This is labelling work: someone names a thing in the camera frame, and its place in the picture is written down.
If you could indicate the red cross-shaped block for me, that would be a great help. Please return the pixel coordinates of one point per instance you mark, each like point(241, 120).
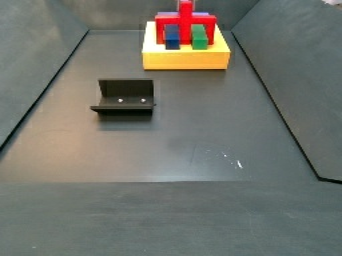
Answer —
point(185, 20)

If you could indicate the yellow base board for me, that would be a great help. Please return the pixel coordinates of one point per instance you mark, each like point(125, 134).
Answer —
point(158, 58)

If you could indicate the purple cross-shaped block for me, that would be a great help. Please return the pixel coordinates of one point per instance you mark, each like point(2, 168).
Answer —
point(177, 13)

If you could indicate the blue long block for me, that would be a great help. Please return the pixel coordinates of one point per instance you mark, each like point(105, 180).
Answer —
point(172, 37)

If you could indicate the green long block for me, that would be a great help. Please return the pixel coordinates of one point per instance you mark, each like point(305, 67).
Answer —
point(200, 37)

